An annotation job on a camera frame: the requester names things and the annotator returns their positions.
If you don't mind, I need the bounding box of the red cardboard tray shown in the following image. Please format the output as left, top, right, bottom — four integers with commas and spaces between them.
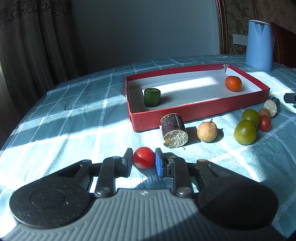
125, 64, 270, 132

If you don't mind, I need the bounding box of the large purple sugarcane piece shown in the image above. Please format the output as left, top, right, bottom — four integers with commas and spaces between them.
160, 113, 189, 148

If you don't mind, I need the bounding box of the large tan longan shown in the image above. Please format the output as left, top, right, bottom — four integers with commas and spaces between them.
197, 119, 218, 143

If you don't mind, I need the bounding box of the blue electric kettle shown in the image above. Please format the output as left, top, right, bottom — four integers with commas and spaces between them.
245, 20, 273, 71

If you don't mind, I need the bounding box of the large green tomato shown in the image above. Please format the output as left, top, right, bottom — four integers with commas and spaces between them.
234, 120, 257, 145

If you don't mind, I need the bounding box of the dark wooden chair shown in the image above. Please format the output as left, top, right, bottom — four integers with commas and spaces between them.
270, 22, 296, 68

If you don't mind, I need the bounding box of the orange tangerine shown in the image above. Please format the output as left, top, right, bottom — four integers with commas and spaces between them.
225, 76, 242, 92

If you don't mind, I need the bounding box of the cherry tomato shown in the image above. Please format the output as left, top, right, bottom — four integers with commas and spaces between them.
258, 115, 271, 132
133, 147, 155, 169

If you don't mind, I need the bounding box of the green cucumber piece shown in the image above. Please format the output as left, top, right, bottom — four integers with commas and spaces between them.
144, 88, 161, 108

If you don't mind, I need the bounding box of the small green tomato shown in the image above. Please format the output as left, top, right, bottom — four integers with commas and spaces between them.
241, 109, 260, 127

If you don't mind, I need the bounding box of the dark wooden door frame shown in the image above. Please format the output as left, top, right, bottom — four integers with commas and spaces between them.
215, 0, 257, 55

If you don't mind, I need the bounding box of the white wall switch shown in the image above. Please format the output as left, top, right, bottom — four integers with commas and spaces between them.
233, 34, 247, 46

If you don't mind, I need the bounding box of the teal plaid tablecloth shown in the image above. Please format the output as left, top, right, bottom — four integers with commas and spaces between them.
1, 55, 295, 237

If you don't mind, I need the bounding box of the small brown longan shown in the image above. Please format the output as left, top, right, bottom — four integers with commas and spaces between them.
258, 108, 271, 118

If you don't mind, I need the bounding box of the small dark sugarcane piece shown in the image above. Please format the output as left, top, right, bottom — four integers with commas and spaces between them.
263, 97, 280, 118

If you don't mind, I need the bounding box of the grey patterned curtain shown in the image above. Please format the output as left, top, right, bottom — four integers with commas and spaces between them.
1, 1, 88, 142

